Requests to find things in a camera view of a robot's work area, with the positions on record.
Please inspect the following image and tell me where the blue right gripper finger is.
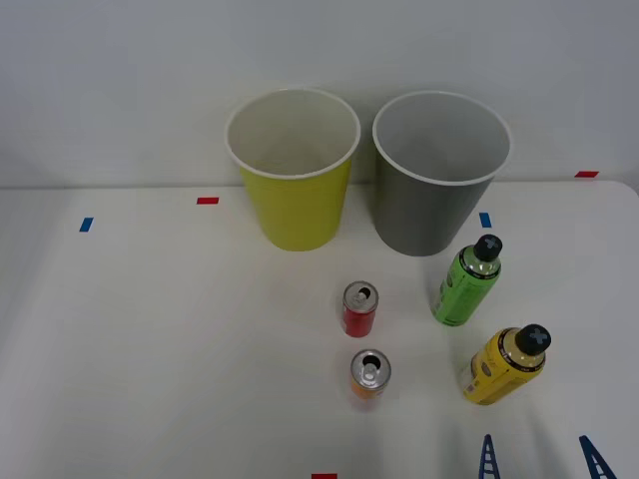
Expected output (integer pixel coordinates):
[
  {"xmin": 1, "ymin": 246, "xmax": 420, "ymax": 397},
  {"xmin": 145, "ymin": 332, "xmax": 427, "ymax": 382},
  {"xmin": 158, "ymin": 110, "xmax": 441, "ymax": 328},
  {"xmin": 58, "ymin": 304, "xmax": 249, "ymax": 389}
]
[
  {"xmin": 477, "ymin": 434, "xmax": 501, "ymax": 479},
  {"xmin": 578, "ymin": 435, "xmax": 625, "ymax": 479}
]

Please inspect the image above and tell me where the yellow label plastic bottle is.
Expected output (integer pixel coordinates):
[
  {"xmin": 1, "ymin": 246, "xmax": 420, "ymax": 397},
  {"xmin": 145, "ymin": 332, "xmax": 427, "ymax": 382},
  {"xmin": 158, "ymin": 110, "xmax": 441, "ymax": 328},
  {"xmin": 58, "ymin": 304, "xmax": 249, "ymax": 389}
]
[{"xmin": 462, "ymin": 323, "xmax": 552, "ymax": 406}]

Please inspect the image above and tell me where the orange drink can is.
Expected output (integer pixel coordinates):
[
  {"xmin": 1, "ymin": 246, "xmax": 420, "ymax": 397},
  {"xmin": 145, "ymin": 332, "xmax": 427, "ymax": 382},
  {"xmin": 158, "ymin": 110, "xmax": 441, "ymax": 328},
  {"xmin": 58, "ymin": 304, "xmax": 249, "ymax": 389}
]
[{"xmin": 348, "ymin": 348, "xmax": 392, "ymax": 405}]

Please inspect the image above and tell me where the green label plastic bottle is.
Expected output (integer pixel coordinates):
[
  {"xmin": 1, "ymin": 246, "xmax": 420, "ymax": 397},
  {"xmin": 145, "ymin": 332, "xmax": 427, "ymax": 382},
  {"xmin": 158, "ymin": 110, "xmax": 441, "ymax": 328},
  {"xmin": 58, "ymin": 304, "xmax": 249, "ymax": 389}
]
[{"xmin": 431, "ymin": 234, "xmax": 504, "ymax": 328}]

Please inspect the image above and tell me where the red drink can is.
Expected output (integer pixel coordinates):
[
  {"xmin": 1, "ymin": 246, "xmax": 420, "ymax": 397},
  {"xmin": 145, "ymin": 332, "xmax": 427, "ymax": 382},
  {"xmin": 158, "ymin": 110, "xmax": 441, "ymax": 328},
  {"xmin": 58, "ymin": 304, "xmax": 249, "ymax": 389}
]
[{"xmin": 341, "ymin": 280, "xmax": 379, "ymax": 338}]

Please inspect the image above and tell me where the grey plastic bin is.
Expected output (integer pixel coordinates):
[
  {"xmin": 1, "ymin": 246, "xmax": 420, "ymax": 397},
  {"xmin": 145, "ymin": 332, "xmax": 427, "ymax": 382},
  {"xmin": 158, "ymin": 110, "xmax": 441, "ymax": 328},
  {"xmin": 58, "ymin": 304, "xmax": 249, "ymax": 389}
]
[{"xmin": 371, "ymin": 90, "xmax": 512, "ymax": 258}]

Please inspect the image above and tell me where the yellow-green plastic bin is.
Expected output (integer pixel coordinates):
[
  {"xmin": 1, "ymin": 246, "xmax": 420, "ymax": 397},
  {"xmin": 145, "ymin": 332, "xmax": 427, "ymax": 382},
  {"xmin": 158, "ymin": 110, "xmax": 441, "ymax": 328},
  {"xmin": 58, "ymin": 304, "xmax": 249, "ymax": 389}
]
[{"xmin": 224, "ymin": 88, "xmax": 362, "ymax": 252}]

